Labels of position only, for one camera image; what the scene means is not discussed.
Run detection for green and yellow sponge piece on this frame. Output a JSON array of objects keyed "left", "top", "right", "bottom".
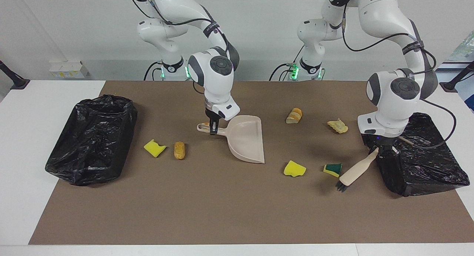
[{"left": 323, "top": 163, "right": 342, "bottom": 178}]

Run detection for brown peanut shaped bread toy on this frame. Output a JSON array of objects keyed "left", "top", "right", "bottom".
[{"left": 174, "top": 141, "right": 187, "bottom": 160}]

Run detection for beige plastic dustpan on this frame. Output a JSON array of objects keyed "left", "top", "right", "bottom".
[{"left": 197, "top": 115, "right": 266, "bottom": 164}]

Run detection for white wall socket box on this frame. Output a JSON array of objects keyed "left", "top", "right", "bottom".
[{"left": 49, "top": 60, "right": 89, "bottom": 79}]

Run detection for black bag lined bin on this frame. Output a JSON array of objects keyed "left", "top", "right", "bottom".
[
  {"left": 361, "top": 112, "right": 470, "bottom": 197},
  {"left": 45, "top": 94, "right": 138, "bottom": 186}
]

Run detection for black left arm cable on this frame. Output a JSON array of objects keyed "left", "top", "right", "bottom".
[{"left": 341, "top": 10, "right": 457, "bottom": 150}]

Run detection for brown paper table mat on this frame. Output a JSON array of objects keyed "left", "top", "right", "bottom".
[{"left": 29, "top": 81, "right": 474, "bottom": 245}]

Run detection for black camera stand foot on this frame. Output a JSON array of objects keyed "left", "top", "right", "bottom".
[
  {"left": 440, "top": 61, "right": 474, "bottom": 93},
  {"left": 0, "top": 60, "right": 31, "bottom": 90}
]

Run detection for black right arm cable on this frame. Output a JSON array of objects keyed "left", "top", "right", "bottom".
[{"left": 129, "top": 0, "right": 232, "bottom": 95}]

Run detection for pale croissant toy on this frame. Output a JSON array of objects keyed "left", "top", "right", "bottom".
[{"left": 327, "top": 119, "right": 349, "bottom": 134}]

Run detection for beige hand brush black bristles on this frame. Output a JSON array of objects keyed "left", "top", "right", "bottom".
[{"left": 336, "top": 147, "right": 380, "bottom": 193}]

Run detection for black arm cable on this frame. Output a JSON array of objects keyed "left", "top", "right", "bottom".
[
  {"left": 129, "top": 0, "right": 232, "bottom": 95},
  {"left": 341, "top": 10, "right": 457, "bottom": 150}
]

